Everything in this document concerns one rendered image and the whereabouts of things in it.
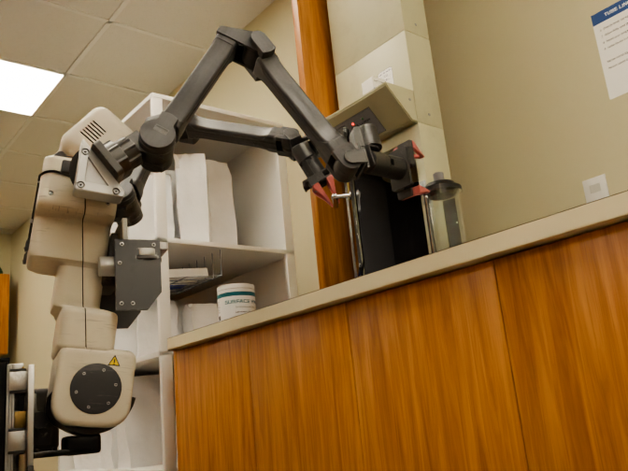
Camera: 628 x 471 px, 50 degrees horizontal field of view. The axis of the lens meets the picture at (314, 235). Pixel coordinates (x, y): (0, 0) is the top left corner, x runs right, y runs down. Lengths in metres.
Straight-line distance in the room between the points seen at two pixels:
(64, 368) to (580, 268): 1.03
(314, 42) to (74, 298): 1.26
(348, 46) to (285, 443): 1.25
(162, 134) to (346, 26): 1.00
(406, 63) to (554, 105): 0.49
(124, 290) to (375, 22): 1.18
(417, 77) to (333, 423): 1.02
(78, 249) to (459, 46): 1.54
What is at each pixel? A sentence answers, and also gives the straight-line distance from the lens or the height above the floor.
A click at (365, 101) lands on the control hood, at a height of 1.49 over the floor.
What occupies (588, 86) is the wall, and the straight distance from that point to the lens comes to 2.21.
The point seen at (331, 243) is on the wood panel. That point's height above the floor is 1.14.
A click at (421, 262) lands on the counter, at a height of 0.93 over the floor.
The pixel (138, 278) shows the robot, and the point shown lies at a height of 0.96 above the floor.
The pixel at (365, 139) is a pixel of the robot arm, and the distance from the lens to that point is 1.65.
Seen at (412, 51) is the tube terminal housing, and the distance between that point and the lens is 2.10.
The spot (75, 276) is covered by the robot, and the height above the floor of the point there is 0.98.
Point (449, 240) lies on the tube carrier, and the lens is 1.71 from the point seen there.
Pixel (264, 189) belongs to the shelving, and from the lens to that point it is 3.28.
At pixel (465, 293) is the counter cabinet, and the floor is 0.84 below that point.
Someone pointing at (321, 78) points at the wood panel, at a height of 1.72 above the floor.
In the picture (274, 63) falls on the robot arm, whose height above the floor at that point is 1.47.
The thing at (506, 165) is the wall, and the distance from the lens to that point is 2.30.
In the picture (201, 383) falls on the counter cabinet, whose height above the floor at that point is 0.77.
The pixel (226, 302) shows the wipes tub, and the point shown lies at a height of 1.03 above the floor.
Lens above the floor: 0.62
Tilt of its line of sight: 15 degrees up
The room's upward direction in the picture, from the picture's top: 6 degrees counter-clockwise
